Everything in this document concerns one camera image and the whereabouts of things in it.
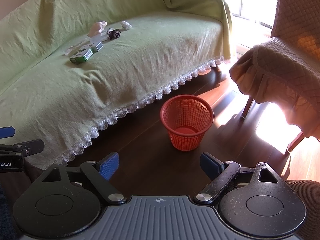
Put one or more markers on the beige quilted covered chair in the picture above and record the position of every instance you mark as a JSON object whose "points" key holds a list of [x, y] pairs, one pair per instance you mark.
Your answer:
{"points": [[285, 69]]}

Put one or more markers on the white plastic spoon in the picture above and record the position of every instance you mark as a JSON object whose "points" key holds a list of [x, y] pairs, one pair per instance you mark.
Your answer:
{"points": [[71, 50]]}

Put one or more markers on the red plastic mesh basket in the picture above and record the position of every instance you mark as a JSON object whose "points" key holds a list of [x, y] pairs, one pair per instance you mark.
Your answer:
{"points": [[186, 118]]}

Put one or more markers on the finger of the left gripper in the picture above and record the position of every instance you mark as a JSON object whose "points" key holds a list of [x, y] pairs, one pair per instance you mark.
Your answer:
{"points": [[6, 132], [27, 148]]}

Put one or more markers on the white green medicine box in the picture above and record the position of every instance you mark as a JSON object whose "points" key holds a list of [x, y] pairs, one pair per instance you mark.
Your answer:
{"points": [[95, 46]]}

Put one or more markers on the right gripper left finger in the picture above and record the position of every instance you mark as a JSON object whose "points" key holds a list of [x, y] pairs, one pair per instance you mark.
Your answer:
{"points": [[96, 178]]}

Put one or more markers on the dark purple scrunchie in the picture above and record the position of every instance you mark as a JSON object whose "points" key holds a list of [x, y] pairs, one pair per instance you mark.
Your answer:
{"points": [[113, 34]]}

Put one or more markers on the white tissue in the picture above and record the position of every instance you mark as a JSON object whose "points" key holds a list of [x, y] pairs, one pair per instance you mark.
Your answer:
{"points": [[125, 25]]}

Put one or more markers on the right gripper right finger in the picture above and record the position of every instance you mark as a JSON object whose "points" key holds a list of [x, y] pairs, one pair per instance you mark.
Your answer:
{"points": [[221, 174]]}

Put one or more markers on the clear plastic case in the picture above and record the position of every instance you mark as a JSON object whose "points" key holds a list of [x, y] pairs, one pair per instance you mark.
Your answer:
{"points": [[98, 38]]}

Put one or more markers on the cream knitted cloth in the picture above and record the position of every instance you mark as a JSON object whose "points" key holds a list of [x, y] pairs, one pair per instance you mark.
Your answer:
{"points": [[97, 28]]}

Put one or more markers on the green covered sofa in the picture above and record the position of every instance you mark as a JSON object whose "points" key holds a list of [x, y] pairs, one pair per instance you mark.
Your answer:
{"points": [[45, 96]]}

